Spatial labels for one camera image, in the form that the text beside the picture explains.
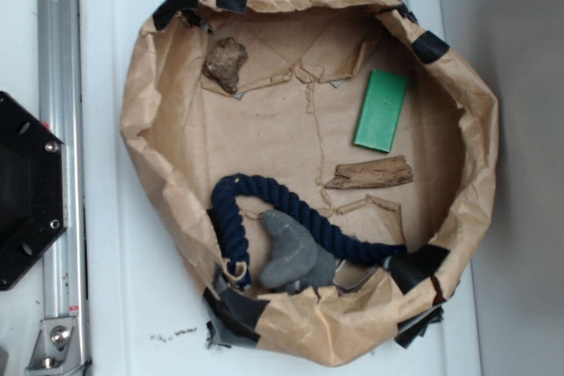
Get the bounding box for white plastic tray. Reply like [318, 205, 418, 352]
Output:
[77, 0, 484, 376]

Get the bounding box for dark blue rope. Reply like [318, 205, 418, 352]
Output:
[211, 173, 407, 291]

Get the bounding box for aluminium extrusion rail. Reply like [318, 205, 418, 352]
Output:
[25, 0, 92, 375]

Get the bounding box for metal corner bracket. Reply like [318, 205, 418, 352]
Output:
[25, 317, 82, 375]

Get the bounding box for brown paper bag tray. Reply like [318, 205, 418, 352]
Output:
[120, 0, 499, 366]

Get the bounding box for brown wood piece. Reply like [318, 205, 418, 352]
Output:
[324, 155, 414, 189]

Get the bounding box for green rectangular block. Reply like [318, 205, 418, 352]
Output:
[353, 70, 408, 153]

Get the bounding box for brown rough rock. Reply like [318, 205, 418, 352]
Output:
[202, 37, 249, 94]

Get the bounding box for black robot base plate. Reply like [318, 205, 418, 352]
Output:
[1, 92, 66, 291]

